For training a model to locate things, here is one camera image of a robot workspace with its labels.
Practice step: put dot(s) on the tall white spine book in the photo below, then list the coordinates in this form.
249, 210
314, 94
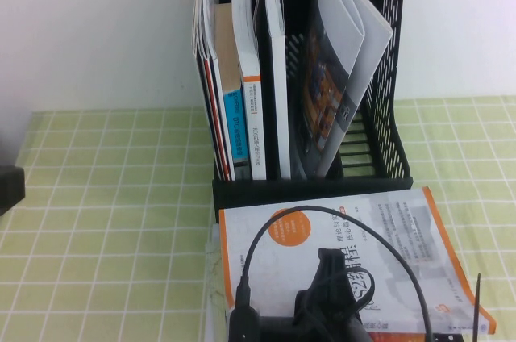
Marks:
280, 116

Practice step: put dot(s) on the black plastic book holder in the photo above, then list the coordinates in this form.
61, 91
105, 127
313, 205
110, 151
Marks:
314, 190

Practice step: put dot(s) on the blue spine book tan pages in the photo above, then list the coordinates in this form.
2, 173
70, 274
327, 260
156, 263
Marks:
227, 47

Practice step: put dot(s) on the white ROS2 book orange trim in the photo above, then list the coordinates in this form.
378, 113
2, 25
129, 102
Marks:
403, 237

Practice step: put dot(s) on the leftmost red edged books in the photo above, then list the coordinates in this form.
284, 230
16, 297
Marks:
203, 23

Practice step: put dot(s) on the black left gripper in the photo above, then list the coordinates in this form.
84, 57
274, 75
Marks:
12, 188

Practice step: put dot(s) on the green checked tablecloth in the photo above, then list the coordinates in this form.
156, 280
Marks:
101, 197

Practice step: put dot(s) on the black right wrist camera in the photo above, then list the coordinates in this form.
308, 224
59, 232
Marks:
244, 326

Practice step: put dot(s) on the thin white orange-edged book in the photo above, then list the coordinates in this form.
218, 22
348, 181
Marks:
222, 124

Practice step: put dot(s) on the dark cover magazine grey pages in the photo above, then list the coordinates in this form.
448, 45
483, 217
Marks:
346, 15

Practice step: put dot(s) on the short white book orange band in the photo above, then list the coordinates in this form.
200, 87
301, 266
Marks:
252, 116

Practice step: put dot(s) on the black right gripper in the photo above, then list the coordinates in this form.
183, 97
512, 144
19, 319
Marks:
306, 330

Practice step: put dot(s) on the grey right Piper arm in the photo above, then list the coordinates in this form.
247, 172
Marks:
360, 332

